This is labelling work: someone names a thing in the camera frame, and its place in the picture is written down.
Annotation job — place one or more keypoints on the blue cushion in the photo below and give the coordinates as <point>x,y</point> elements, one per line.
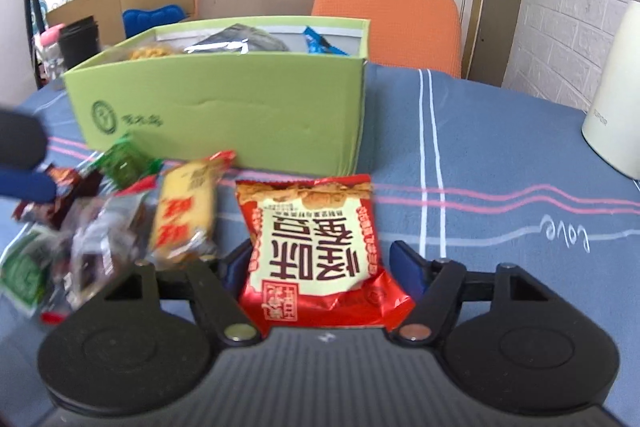
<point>150,17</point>

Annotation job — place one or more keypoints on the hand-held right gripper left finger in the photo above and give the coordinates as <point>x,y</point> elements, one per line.
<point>232,272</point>

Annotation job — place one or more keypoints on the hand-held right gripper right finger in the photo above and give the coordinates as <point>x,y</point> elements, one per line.
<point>402,264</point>

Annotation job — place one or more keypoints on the black tumbler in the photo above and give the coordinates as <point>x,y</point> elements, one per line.
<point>79,44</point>

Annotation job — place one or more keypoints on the blue snack packet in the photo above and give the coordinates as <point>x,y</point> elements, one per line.
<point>317,41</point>

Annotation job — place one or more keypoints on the pink capped bottle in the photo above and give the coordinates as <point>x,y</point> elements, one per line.
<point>50,52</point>

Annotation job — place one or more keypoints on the white kettle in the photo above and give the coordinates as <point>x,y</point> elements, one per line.
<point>620,97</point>

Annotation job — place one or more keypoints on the black and silver snack packet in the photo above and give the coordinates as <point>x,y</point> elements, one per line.
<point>240,38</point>

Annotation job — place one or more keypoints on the blue striped tablecloth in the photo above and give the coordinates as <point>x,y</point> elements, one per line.
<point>500,147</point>

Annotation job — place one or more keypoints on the open brown cardboard box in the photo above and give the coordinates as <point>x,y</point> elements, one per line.
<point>95,7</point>

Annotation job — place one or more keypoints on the orange biscuit packet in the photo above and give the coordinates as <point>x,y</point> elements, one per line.
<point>185,202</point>

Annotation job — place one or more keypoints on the small green snack packet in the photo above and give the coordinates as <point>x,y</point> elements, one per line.
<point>125,162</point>

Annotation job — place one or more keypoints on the orange chair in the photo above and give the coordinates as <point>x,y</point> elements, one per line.
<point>390,2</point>

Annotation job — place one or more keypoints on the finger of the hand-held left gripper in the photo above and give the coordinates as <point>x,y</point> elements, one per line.
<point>25,186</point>
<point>20,137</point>

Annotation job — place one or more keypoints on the light green cardboard box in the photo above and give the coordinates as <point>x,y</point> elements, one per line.
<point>225,107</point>

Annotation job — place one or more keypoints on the green and white snack packet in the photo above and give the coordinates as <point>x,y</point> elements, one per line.
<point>25,267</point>

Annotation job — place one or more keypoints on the clear dark snack packet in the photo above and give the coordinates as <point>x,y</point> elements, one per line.
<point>110,227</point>

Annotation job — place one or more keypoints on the dark red snack packet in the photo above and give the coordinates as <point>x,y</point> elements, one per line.
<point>70,187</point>

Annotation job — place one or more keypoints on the tiny red snack packet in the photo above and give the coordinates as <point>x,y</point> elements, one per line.
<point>52,318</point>

